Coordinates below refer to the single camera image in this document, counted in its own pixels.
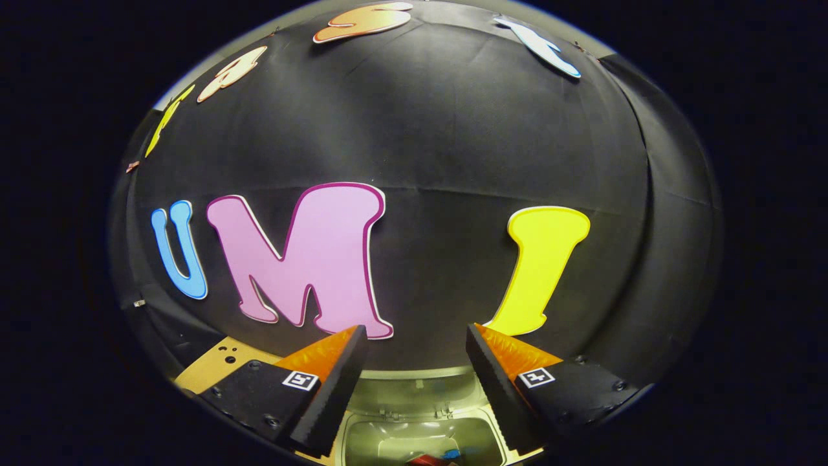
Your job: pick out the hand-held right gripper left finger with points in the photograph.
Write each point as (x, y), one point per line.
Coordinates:
(333, 395)

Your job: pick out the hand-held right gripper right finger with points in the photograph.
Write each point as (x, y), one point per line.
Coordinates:
(495, 388)

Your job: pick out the blue paper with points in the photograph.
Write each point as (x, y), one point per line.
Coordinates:
(452, 454)

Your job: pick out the green garbage bin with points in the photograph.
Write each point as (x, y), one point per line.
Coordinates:
(414, 395)

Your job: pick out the orange pop can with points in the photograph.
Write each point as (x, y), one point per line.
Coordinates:
(424, 460)

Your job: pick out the wooden desktop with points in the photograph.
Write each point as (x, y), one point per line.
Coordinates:
(207, 372)

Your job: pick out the copper cloth clip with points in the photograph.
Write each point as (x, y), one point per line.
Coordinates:
(132, 166)

